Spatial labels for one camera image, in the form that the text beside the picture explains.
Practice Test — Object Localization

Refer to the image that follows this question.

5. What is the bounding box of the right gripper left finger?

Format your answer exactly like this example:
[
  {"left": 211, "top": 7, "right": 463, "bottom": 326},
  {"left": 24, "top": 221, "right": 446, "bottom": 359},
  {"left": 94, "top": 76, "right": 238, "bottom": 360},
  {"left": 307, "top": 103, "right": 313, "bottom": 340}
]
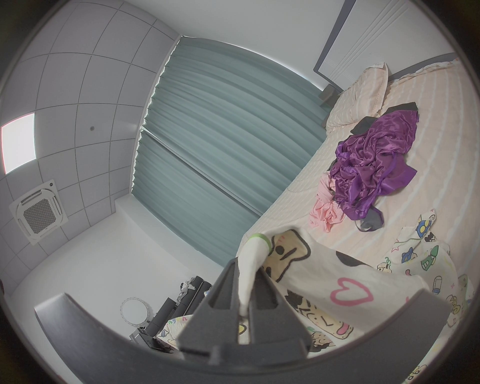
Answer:
[{"left": 175, "top": 257, "right": 241, "bottom": 357}]

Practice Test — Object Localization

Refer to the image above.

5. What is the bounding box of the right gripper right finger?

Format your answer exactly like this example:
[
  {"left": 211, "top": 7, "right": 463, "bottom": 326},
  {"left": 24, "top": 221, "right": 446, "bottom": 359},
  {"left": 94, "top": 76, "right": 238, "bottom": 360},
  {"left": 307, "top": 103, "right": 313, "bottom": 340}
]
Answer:
[{"left": 248, "top": 267, "right": 313, "bottom": 355}]

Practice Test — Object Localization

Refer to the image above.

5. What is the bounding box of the white printed pyjama top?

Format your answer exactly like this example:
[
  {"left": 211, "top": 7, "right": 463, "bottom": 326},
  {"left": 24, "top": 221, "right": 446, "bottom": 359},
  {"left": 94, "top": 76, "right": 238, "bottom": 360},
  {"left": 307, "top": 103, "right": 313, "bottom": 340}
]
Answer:
[{"left": 155, "top": 209, "right": 474, "bottom": 383}]

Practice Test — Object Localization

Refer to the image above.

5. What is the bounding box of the bed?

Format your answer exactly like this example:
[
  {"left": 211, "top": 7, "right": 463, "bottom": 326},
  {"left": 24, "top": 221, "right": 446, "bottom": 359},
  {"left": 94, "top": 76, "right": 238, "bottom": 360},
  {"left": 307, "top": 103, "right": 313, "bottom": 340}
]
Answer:
[{"left": 240, "top": 0, "right": 479, "bottom": 361}]

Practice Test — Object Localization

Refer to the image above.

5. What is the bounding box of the dark grey dressing table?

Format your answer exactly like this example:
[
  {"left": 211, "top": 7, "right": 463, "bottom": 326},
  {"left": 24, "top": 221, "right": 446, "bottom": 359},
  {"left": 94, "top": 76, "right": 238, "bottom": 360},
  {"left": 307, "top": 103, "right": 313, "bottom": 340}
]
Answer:
[{"left": 129, "top": 298, "right": 179, "bottom": 354}]

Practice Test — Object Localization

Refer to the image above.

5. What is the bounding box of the round white mirror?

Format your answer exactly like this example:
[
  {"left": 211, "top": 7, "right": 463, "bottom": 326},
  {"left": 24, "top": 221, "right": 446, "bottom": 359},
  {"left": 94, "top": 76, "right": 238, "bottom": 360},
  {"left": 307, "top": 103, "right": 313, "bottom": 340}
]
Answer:
[{"left": 120, "top": 297, "right": 151, "bottom": 326}]

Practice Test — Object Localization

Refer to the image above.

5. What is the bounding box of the pink garment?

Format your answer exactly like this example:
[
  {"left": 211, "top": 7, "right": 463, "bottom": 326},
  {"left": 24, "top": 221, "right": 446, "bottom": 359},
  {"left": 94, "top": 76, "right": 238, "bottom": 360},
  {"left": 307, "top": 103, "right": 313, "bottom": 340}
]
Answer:
[{"left": 309, "top": 173, "right": 347, "bottom": 234}]

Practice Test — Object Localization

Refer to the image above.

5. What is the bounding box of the blue-green curtain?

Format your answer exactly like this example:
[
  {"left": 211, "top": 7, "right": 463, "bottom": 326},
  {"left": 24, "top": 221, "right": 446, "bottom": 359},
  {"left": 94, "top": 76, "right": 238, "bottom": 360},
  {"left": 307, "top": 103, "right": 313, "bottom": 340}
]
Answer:
[
  {"left": 144, "top": 35, "right": 331, "bottom": 216},
  {"left": 131, "top": 127, "right": 263, "bottom": 269}
]

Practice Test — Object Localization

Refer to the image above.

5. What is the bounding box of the purple garment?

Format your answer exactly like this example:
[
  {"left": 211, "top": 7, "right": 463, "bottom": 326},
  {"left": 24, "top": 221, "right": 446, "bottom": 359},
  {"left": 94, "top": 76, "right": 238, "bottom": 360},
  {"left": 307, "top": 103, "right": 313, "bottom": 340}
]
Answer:
[{"left": 329, "top": 110, "right": 419, "bottom": 222}]

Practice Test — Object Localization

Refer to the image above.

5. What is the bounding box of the ceiling air conditioner vent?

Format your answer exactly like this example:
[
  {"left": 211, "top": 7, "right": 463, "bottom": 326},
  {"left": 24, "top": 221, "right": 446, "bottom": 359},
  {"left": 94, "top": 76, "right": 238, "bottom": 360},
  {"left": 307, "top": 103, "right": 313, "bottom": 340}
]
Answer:
[{"left": 9, "top": 179, "right": 69, "bottom": 246}]

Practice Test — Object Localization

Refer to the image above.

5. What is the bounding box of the dark grey garment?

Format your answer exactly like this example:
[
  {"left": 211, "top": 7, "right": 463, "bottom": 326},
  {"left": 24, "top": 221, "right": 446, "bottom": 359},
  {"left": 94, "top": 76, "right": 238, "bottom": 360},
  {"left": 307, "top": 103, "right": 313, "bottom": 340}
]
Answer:
[{"left": 350, "top": 101, "right": 419, "bottom": 231}]

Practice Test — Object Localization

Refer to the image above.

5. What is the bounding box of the grey bedside table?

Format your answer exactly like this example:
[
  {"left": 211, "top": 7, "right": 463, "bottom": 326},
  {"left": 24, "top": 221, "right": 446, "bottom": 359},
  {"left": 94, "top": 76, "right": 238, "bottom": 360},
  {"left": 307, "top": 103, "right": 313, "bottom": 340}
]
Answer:
[{"left": 319, "top": 83, "right": 344, "bottom": 109}]

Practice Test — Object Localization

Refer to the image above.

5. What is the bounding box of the cream pillow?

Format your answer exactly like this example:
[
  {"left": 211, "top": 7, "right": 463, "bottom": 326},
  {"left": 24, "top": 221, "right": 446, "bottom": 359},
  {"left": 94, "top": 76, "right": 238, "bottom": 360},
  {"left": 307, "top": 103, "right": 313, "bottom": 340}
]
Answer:
[{"left": 324, "top": 62, "right": 391, "bottom": 136}]

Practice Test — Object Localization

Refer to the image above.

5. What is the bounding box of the ceiling light panel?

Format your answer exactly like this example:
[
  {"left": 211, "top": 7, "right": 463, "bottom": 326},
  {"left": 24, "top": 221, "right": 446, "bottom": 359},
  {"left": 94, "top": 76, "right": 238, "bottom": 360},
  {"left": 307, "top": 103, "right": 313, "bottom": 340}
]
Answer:
[{"left": 0, "top": 112, "right": 36, "bottom": 174}]

